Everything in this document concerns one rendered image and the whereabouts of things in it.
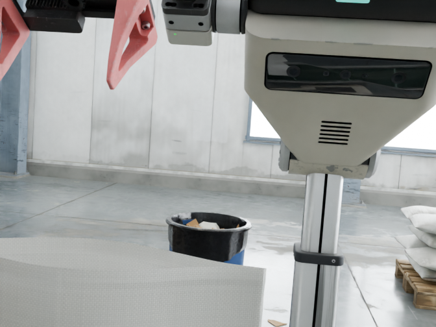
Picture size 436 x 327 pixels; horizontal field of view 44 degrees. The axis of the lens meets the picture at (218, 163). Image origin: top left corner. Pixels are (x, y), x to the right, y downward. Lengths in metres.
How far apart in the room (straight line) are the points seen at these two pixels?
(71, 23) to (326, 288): 0.91
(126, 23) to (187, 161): 8.37
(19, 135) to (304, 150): 8.26
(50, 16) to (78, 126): 8.74
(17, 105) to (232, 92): 3.49
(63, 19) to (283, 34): 0.56
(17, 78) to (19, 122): 0.73
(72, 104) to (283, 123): 8.27
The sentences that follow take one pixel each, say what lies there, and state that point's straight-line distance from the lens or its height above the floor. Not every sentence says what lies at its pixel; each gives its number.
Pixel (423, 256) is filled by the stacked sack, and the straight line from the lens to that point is 4.05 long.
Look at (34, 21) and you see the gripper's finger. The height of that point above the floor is 1.31.
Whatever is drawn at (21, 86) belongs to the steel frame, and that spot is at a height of 1.46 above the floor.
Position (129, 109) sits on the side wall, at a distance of 8.98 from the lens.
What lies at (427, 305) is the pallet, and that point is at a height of 0.03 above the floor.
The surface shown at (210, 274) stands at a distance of 0.69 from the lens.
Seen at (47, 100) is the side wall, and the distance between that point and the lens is 9.45.
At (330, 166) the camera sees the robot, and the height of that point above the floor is 1.15.
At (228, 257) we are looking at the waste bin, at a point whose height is 0.50.
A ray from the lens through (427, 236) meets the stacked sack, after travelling 4.19.
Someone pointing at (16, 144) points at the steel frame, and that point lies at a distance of 9.42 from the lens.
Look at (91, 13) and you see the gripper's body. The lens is 0.52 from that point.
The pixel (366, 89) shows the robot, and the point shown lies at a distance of 1.05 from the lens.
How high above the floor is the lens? 1.24
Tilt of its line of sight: 5 degrees down
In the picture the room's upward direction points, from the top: 4 degrees clockwise
